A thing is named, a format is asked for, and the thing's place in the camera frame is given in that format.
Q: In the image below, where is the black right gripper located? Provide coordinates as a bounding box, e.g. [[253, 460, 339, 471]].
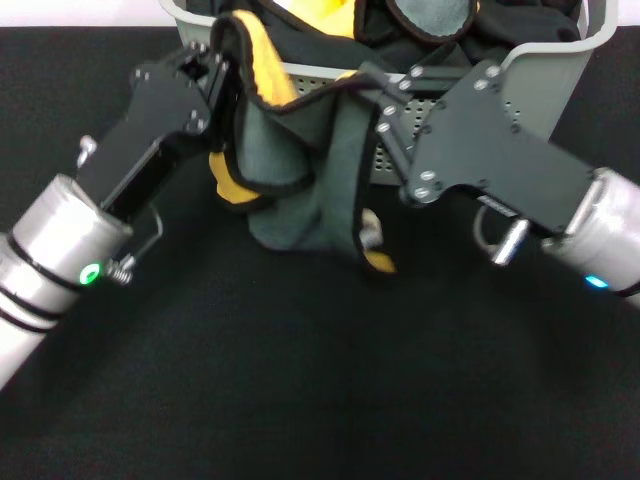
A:
[[374, 59, 599, 239]]

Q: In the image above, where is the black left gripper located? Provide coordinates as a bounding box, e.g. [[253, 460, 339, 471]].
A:
[[82, 42, 241, 221]]

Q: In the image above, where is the yellow grey black-edged towel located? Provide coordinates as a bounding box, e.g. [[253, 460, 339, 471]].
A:
[[207, 9, 401, 279]]

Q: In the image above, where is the grey towel with black edge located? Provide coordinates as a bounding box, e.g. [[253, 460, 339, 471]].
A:
[[384, 0, 481, 44]]

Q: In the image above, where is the folded yellow towel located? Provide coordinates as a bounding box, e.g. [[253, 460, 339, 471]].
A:
[[277, 0, 357, 40]]

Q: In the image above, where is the grey perforated plastic storage box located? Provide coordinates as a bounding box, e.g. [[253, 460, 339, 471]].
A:
[[159, 0, 619, 186]]

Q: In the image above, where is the black tablecloth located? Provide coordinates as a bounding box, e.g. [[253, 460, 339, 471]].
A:
[[0, 24, 640, 480]]

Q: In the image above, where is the crumpled black cloth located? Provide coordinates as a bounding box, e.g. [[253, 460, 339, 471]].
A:
[[187, 0, 584, 81]]

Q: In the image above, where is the silver round connector plug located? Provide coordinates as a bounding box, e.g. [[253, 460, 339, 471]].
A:
[[492, 219, 531, 266], [74, 135, 99, 169]]

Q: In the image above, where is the thin grey looped cable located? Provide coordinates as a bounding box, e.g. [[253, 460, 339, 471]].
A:
[[472, 204, 501, 251]]

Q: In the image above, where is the black cable with spring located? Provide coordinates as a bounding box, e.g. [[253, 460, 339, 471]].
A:
[[104, 207, 164, 286]]

